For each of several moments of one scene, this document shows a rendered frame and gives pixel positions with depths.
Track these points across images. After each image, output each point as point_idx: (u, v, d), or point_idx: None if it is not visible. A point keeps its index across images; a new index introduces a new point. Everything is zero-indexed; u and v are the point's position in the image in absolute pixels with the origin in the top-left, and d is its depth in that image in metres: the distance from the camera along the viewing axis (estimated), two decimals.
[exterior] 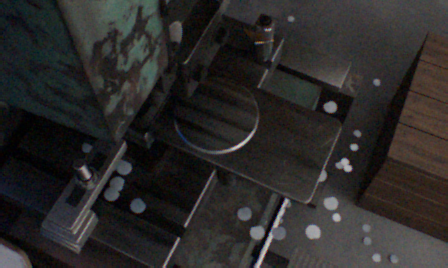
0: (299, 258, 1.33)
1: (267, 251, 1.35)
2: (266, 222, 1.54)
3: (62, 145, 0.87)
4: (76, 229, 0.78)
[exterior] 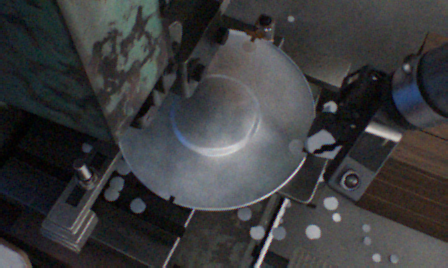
0: (299, 258, 1.33)
1: (267, 251, 1.35)
2: (266, 222, 1.54)
3: (62, 145, 0.87)
4: (76, 229, 0.78)
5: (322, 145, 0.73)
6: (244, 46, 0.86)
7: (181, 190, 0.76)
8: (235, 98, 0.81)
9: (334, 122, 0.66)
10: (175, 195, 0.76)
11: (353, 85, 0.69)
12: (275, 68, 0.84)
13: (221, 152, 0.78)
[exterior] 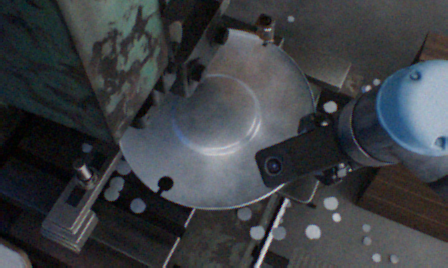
0: (299, 258, 1.33)
1: (267, 251, 1.35)
2: (266, 222, 1.54)
3: (62, 145, 0.87)
4: (76, 229, 0.78)
5: None
6: None
7: (255, 49, 0.86)
8: (192, 122, 0.80)
9: (309, 121, 0.66)
10: (261, 46, 0.86)
11: None
12: (143, 153, 0.78)
13: (215, 74, 0.83)
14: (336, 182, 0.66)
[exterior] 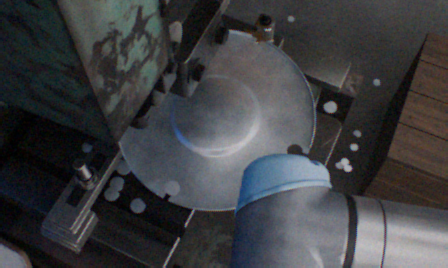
0: None
1: None
2: None
3: (62, 145, 0.87)
4: (76, 229, 0.78)
5: None
6: None
7: None
8: (229, 131, 0.79)
9: None
10: None
11: None
12: None
13: (172, 117, 0.81)
14: None
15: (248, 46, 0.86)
